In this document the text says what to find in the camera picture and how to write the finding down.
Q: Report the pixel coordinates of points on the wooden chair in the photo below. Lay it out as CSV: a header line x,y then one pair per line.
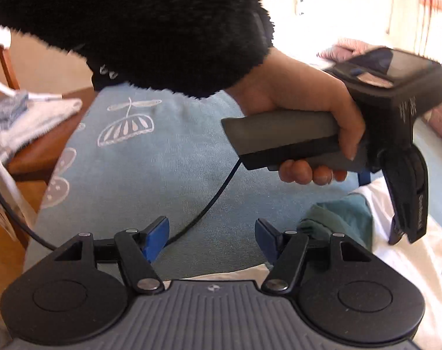
x,y
35,153

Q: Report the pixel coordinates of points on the bed with blue floral sheet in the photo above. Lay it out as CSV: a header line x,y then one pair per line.
x,y
151,175

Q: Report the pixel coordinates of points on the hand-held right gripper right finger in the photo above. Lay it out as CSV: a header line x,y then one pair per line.
x,y
264,240

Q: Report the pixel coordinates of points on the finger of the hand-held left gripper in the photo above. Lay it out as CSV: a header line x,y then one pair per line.
x,y
406,197

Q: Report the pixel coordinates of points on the green white hooded jacket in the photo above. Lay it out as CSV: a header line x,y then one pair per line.
x,y
395,262

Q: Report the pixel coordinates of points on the pink floral folded quilt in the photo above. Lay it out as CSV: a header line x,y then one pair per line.
x,y
352,45

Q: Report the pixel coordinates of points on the person's left forearm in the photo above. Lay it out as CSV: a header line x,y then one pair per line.
x,y
133,25

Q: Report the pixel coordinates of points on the white striped towel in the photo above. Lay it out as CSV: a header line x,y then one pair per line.
x,y
31,120

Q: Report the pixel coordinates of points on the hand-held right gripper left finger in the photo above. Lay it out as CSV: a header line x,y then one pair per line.
x,y
157,238

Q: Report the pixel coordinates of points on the person's left hand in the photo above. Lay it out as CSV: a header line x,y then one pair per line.
x,y
297,87

